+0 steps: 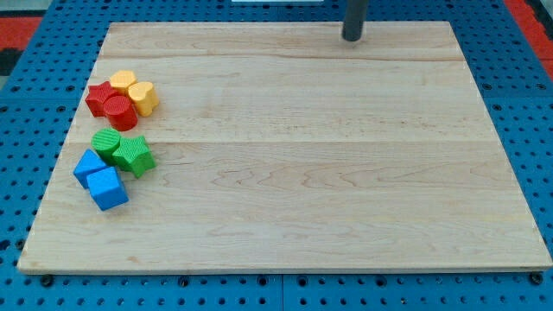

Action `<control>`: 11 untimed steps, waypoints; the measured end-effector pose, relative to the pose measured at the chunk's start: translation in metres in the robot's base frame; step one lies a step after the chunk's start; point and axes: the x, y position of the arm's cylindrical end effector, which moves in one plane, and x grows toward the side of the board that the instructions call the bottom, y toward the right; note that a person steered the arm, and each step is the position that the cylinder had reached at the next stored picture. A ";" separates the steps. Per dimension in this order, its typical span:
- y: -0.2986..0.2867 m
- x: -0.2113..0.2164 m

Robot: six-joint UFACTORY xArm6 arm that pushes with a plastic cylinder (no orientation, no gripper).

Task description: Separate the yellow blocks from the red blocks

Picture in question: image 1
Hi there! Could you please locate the light wooden board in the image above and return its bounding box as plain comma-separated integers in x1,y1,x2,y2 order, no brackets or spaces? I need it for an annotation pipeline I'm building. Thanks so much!
18,22,552,275

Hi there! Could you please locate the green star block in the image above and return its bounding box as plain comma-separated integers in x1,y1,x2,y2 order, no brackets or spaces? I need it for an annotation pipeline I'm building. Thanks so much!
112,136,156,178

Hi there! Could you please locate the yellow heart block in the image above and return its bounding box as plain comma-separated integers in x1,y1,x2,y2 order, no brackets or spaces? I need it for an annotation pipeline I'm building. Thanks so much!
128,81,160,117

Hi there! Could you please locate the red cylinder block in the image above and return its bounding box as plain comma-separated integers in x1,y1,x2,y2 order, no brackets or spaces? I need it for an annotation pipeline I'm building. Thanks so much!
103,96,137,131

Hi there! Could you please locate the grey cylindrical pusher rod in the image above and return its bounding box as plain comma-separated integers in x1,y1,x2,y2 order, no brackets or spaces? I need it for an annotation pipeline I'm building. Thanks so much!
341,0,369,42

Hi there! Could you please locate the yellow hexagon block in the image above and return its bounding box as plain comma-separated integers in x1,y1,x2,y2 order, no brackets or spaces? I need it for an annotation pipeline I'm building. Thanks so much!
109,70,137,95

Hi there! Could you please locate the green cylinder block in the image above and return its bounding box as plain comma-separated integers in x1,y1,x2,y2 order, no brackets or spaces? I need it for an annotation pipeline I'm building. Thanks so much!
91,128,121,166

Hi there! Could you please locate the blue cube block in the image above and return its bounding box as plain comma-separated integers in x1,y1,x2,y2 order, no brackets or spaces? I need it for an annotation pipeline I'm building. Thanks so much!
86,167,129,211

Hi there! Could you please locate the blue triangle block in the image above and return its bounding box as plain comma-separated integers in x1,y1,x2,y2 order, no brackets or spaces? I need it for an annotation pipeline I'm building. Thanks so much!
73,149,108,189

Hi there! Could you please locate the red star block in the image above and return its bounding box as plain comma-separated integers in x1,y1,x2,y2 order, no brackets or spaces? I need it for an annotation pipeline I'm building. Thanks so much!
85,81,119,117

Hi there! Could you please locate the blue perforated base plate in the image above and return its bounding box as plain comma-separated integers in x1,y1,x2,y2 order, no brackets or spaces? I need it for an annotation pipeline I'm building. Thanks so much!
1,1,552,310

